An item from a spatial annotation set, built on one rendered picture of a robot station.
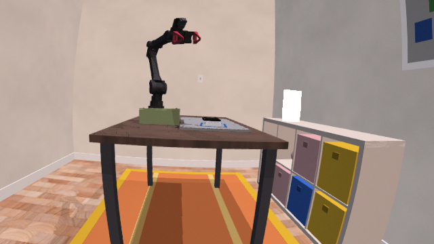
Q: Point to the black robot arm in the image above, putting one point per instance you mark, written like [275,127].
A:
[153,46]

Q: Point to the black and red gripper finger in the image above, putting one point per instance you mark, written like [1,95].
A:
[175,38]
[195,35]

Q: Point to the white well plate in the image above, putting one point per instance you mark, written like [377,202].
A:
[212,123]

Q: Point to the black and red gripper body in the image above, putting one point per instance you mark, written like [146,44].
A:
[187,36]

